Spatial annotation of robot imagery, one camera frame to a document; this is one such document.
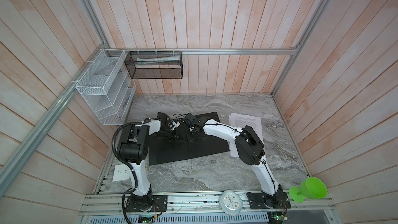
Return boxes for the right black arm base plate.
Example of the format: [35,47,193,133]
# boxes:
[246,192,291,209]

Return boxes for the white wire mesh shelf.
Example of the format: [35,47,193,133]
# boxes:
[76,49,136,125]

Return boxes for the aluminium front rail frame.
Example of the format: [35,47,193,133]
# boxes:
[77,191,343,224]

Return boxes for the white printed paper stack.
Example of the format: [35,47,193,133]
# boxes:
[229,113,264,158]

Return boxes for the blue black file folder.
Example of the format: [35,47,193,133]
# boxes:
[149,112,230,166]

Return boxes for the black corrugated cable conduit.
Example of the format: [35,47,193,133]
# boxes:
[111,121,150,224]

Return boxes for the black mesh wall basket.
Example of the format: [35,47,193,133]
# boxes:
[124,51,183,79]

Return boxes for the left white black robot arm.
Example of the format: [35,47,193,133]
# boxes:
[112,113,180,210]

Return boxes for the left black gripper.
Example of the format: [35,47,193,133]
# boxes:
[153,128,184,144]

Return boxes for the white wall socket plate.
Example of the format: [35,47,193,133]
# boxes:
[113,164,130,182]

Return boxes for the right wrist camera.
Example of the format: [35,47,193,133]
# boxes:
[184,113,197,126]

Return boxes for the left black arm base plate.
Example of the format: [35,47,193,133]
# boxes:
[124,195,168,213]

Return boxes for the white round clock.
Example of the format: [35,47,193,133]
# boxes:
[219,190,243,216]

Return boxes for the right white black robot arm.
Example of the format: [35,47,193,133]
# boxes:
[185,114,284,208]

